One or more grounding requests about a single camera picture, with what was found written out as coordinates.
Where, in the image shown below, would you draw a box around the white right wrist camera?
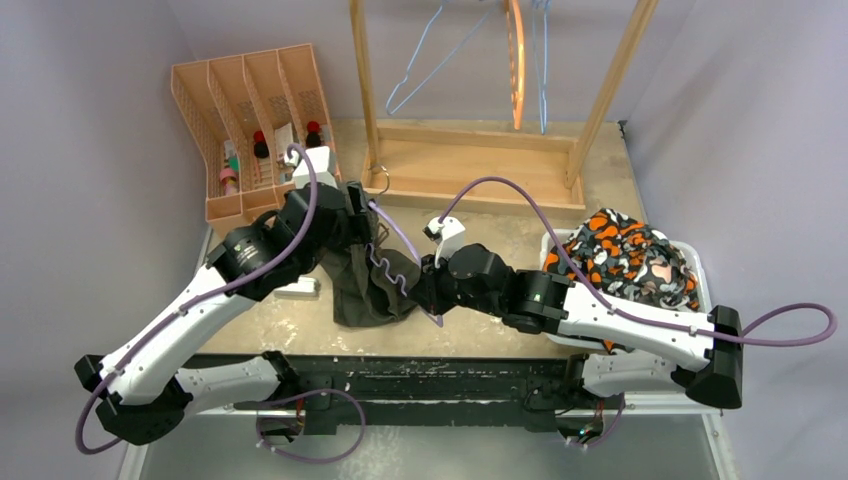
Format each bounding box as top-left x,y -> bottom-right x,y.
423,216 -> 466,267

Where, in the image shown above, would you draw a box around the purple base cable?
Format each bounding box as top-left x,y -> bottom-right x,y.
564,397 -> 629,451
254,388 -> 367,465

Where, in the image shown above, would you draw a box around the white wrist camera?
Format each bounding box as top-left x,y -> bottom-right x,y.
423,216 -> 466,267
284,146 -> 338,188

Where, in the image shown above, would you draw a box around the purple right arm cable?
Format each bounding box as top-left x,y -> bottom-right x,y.
437,176 -> 838,348

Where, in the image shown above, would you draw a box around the orange hanger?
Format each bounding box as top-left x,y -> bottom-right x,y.
503,0 -> 526,131

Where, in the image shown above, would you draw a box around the white box in organizer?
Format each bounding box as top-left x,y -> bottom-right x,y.
274,123 -> 295,165

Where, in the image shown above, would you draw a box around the purple hanger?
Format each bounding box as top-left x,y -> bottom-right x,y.
367,163 -> 422,297

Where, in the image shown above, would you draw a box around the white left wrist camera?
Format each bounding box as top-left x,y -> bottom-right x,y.
284,146 -> 338,188

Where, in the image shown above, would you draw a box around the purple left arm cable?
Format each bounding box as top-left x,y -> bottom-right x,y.
74,143 -> 321,456

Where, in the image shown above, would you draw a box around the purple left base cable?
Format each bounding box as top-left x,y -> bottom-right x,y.
254,388 -> 367,465

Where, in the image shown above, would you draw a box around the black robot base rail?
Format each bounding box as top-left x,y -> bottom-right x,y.
236,355 -> 623,436

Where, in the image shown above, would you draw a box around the pink tape roll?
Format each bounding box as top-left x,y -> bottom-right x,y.
219,167 -> 238,188

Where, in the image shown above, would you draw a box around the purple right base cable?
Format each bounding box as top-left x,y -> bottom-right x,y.
564,397 -> 629,451

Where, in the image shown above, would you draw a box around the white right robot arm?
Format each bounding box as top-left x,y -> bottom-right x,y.
409,244 -> 743,409

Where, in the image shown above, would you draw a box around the red black item left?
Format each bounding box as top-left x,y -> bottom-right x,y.
252,130 -> 270,159

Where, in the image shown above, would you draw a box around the light blue hanger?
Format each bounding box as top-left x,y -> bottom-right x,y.
384,1 -> 497,117

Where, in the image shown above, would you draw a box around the dark olive green shorts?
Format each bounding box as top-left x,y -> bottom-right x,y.
320,226 -> 420,328

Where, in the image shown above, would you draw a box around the red black item right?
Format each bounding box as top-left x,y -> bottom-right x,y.
305,121 -> 324,149

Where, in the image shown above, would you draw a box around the orange camouflage shorts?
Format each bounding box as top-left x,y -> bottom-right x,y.
541,208 -> 702,319

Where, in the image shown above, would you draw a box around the white plastic laundry basket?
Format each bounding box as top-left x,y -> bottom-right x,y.
539,233 -> 713,351

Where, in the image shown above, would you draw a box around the small white block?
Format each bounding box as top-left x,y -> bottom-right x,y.
273,276 -> 321,300

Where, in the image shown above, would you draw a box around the red black item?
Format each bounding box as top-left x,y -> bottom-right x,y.
252,130 -> 270,159
305,121 -> 324,149

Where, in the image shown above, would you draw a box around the orange plastic file organizer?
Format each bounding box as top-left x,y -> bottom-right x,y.
170,44 -> 335,236

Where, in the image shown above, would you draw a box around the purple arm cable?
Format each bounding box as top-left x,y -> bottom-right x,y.
74,143 -> 321,456
437,176 -> 838,348

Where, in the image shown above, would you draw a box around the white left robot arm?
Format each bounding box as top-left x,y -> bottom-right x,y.
74,182 -> 374,454

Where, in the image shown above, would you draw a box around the wooden clothes rack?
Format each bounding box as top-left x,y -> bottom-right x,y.
349,1 -> 658,215

